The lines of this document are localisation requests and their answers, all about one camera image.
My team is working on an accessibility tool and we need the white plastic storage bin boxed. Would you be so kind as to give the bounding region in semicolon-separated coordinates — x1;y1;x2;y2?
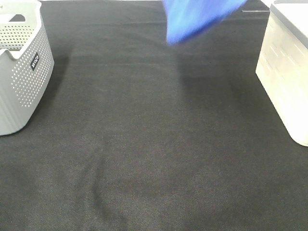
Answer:
256;0;308;146

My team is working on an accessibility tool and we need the black table cloth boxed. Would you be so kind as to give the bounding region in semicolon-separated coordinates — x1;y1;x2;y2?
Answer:
0;0;308;231

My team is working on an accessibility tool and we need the grey perforated plastic basket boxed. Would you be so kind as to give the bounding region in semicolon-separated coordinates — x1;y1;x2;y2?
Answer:
0;0;54;136

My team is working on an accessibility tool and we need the blue towel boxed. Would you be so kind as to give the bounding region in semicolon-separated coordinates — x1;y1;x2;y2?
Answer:
162;0;246;45

